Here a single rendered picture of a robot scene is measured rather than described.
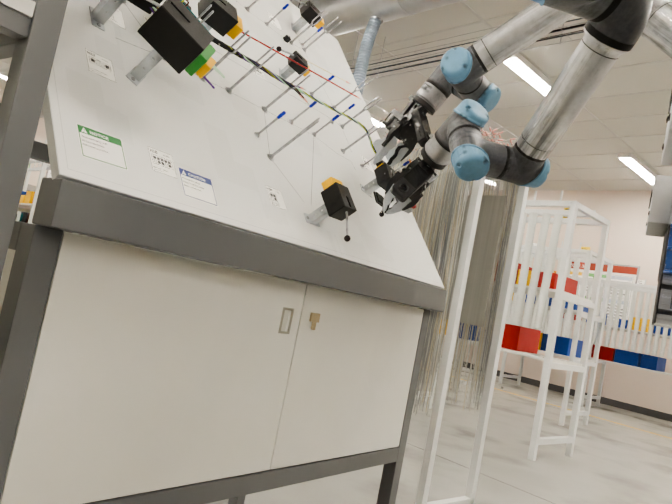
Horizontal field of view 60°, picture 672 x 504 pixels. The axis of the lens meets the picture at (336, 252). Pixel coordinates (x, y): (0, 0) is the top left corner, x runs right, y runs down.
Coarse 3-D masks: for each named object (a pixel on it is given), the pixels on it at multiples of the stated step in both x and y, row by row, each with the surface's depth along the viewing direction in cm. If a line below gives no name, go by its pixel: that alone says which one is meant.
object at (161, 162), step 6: (150, 150) 94; (156, 150) 95; (150, 156) 93; (156, 156) 95; (162, 156) 96; (168, 156) 97; (156, 162) 94; (162, 162) 95; (168, 162) 96; (156, 168) 93; (162, 168) 94; (168, 168) 96; (174, 168) 97; (168, 174) 95; (174, 174) 96
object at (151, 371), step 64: (64, 256) 82; (128, 256) 90; (64, 320) 83; (128, 320) 91; (192, 320) 101; (256, 320) 114; (64, 384) 84; (128, 384) 92; (192, 384) 103; (256, 384) 116; (64, 448) 85; (128, 448) 94; (192, 448) 104; (256, 448) 118
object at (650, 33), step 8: (656, 0) 128; (664, 0) 129; (656, 8) 129; (664, 8) 128; (656, 16) 129; (664, 16) 128; (648, 24) 130; (656, 24) 129; (664, 24) 128; (648, 32) 131; (656, 32) 129; (664, 32) 128; (648, 40) 133; (656, 40) 130; (664, 40) 129; (664, 48) 130
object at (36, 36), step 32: (0, 0) 67; (32, 0) 71; (64, 0) 73; (0, 32) 70; (32, 32) 70; (32, 64) 71; (32, 96) 71; (0, 128) 70; (32, 128) 72; (0, 160) 69; (0, 192) 69; (0, 224) 70; (0, 256) 70
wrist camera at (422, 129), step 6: (414, 114) 155; (420, 114) 154; (414, 120) 154; (420, 120) 153; (426, 120) 156; (414, 126) 154; (420, 126) 152; (426, 126) 154; (420, 132) 151; (426, 132) 152; (420, 138) 151; (426, 138) 150; (420, 144) 151
